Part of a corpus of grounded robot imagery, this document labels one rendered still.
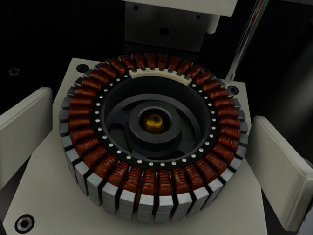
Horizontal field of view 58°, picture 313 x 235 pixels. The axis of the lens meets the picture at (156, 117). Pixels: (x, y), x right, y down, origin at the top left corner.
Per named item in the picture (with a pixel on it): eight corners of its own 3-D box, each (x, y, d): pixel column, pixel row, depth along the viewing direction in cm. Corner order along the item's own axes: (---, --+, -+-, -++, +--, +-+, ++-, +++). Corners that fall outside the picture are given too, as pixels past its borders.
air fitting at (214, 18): (214, 38, 28) (223, 10, 25) (202, 36, 28) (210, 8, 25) (214, 31, 28) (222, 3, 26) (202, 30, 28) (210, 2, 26)
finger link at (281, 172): (305, 176, 12) (323, 178, 12) (254, 114, 18) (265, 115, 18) (283, 231, 13) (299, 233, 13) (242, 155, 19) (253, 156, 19)
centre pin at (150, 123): (163, 157, 19) (169, 134, 17) (134, 153, 19) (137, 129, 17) (165, 133, 20) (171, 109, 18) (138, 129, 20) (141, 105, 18)
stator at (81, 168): (238, 238, 16) (265, 216, 13) (42, 213, 16) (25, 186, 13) (225, 94, 23) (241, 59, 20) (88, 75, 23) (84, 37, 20)
